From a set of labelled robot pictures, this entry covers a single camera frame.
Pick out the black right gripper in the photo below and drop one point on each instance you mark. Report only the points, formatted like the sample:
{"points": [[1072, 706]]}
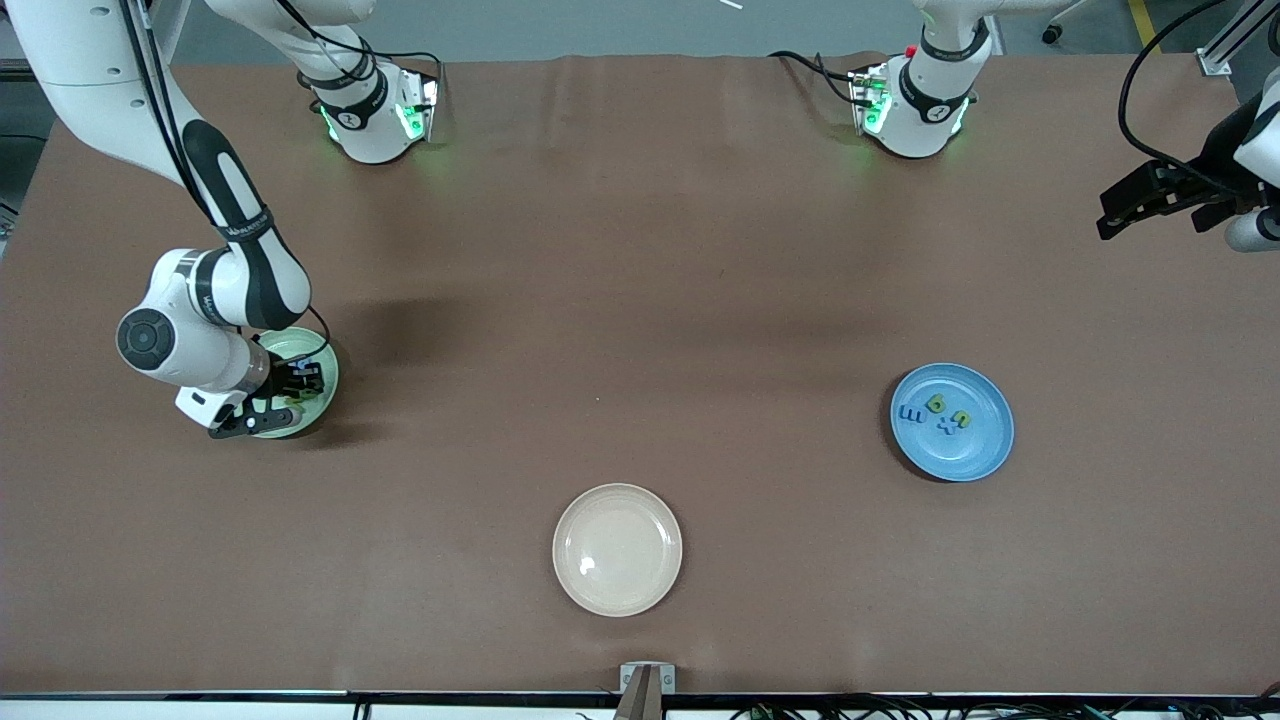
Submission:
{"points": [[284, 378]]}

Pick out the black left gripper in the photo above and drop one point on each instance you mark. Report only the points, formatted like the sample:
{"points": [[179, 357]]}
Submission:
{"points": [[1218, 152]]}

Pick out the green letter b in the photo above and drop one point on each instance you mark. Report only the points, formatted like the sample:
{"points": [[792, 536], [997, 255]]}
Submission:
{"points": [[937, 405]]}

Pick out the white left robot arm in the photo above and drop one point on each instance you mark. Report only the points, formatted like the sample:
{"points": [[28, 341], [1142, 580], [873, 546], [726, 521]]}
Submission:
{"points": [[925, 125]]}

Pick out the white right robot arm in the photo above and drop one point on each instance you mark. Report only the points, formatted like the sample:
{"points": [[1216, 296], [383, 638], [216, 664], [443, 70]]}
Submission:
{"points": [[90, 90]]}

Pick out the green plate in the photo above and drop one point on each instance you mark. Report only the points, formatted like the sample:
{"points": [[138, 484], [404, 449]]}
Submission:
{"points": [[300, 345]]}

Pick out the office chair caster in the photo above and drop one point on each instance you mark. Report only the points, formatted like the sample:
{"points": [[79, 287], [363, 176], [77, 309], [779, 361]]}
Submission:
{"points": [[1051, 35]]}

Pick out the blue plate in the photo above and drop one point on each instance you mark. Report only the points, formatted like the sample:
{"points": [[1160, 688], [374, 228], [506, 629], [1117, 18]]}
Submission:
{"points": [[975, 455]]}

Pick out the beige plate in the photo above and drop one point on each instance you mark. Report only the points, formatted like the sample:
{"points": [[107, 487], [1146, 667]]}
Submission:
{"points": [[617, 560]]}

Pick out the brown table cover sheet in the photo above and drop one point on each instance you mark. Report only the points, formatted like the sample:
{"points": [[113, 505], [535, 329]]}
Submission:
{"points": [[900, 600]]}

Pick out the aluminium frame profile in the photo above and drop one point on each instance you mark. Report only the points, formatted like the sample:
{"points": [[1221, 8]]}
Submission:
{"points": [[1213, 62]]}

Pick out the grey metal bracket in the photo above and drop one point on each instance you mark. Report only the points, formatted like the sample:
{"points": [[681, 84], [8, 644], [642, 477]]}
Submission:
{"points": [[628, 680]]}

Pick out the grey camera pole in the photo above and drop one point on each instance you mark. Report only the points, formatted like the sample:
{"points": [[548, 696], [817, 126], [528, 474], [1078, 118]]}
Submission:
{"points": [[640, 705]]}

